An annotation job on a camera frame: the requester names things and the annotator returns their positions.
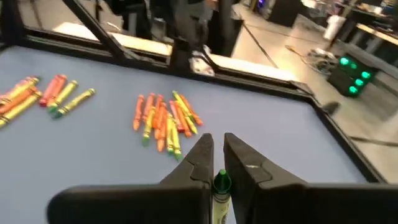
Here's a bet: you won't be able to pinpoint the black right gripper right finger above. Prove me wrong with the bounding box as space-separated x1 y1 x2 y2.
223 133 398 224

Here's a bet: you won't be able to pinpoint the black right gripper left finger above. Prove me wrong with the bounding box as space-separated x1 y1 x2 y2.
46 133 215 224

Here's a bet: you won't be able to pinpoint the green yellow crayon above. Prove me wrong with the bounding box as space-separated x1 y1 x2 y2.
0 90 43 128
172 90 198 135
0 77 40 104
165 113 174 155

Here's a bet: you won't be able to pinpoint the red crayon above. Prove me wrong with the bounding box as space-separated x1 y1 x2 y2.
46 74 68 105
0 76 35 97
169 100 185 134
39 74 62 108

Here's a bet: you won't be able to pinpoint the black box green lights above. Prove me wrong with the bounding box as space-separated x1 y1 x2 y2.
326 55 379 98

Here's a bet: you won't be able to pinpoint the wooden side board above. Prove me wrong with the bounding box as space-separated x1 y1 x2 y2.
52 21 299 82

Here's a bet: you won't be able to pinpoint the black cabinet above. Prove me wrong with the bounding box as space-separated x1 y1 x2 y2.
214 0 245 58

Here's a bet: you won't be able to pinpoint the white waste bin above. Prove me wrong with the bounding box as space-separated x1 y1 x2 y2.
323 14 346 42

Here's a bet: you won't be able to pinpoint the wooden top desk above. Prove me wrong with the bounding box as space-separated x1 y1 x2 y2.
341 21 398 63

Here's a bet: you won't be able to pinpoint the black table frame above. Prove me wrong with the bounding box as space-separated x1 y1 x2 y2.
0 27 386 184

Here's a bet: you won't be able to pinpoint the floor cable bundle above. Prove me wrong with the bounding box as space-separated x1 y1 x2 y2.
284 45 340 75

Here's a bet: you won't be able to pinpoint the black frame strut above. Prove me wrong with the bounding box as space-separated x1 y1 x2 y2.
62 0 141 60

